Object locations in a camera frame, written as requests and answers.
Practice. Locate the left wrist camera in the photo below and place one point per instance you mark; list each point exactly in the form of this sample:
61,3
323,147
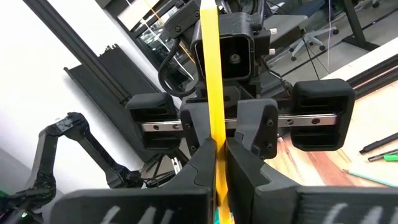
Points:
239,37

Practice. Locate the black desk leg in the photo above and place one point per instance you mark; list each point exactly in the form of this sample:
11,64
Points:
354,28

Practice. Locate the short dark pen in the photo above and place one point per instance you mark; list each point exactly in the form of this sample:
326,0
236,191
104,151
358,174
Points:
379,143

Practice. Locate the office chair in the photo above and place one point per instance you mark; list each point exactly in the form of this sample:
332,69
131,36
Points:
308,39

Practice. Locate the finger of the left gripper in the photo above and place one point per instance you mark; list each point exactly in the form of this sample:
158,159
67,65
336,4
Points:
258,124
196,124

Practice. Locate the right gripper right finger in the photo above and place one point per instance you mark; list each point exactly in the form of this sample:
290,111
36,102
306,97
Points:
295,205

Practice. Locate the green pen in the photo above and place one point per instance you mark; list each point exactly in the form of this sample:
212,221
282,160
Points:
391,158

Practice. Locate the green pencil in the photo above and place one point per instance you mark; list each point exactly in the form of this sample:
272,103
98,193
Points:
370,178

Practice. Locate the dark brown pencil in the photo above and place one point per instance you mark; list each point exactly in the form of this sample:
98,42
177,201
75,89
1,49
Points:
382,155

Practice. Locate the yellow pencil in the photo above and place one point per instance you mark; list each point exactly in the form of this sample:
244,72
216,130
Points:
213,77

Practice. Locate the black flat panel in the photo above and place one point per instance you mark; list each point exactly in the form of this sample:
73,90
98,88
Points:
109,81

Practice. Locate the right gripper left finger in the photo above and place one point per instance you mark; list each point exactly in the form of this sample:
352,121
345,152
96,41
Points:
155,205

